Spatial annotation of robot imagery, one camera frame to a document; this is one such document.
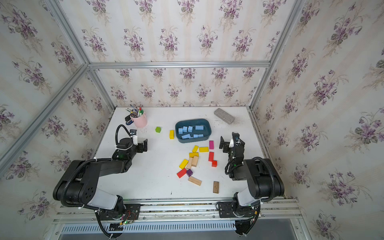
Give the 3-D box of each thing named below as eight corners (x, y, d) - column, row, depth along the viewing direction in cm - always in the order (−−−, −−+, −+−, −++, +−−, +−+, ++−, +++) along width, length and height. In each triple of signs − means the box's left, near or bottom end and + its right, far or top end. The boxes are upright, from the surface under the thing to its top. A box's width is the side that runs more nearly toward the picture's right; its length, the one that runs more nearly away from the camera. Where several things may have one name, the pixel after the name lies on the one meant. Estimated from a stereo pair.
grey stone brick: (212, 114, 118) (212, 112, 116) (218, 109, 122) (218, 107, 120) (229, 125, 111) (229, 123, 109) (235, 119, 115) (235, 117, 113)
